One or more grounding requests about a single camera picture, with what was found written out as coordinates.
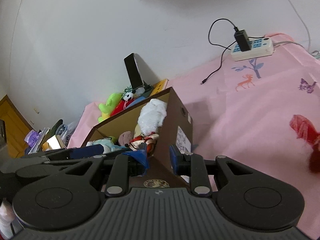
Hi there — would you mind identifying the red white doll toy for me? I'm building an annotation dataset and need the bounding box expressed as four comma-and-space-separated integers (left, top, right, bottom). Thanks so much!
129, 133, 159, 157

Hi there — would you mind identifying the brown cardboard box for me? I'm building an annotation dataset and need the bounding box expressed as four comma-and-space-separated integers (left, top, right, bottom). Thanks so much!
82, 87, 193, 187

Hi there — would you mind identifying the white plush toy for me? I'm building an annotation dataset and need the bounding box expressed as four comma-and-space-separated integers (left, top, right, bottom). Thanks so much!
138, 99, 167, 136

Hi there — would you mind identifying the light blue plush toy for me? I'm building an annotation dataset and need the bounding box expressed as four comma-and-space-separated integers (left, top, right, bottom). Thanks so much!
86, 137, 126, 154

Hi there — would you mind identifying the pink plush toy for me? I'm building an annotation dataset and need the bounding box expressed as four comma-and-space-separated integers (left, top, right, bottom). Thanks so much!
118, 131, 133, 146

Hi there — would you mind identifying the pile of clutter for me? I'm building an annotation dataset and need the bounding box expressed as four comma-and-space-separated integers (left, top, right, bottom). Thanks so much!
24, 119, 79, 155

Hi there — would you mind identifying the green yellow plush toy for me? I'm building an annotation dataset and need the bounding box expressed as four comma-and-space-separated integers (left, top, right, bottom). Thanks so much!
98, 93, 123, 122

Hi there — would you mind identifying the red pepper plush toy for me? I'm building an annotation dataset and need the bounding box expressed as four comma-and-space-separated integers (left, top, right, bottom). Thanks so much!
110, 99, 134, 116

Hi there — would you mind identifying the small panda plush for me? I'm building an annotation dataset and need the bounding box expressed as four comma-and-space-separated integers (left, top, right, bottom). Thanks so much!
122, 86, 145, 101

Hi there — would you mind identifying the wooden cabinet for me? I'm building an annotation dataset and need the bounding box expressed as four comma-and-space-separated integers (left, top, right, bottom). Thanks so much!
1, 95, 33, 158

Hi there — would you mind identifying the pink deer-print bedsheet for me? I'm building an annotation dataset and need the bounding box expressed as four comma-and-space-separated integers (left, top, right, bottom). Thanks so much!
67, 32, 320, 240

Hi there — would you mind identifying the yellow book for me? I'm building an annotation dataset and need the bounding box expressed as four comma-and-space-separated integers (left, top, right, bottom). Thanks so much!
150, 79, 168, 96

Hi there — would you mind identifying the black smartphone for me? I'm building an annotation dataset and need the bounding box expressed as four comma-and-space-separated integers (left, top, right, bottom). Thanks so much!
124, 53, 144, 90

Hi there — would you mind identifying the white power strip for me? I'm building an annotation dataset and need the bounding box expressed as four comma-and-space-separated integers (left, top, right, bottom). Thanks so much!
231, 37, 274, 61

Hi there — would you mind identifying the black charger plug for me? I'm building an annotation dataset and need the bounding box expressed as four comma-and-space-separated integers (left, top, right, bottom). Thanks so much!
234, 28, 251, 51

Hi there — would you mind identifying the white wall cable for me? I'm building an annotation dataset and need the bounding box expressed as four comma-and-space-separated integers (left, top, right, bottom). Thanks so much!
271, 0, 313, 53

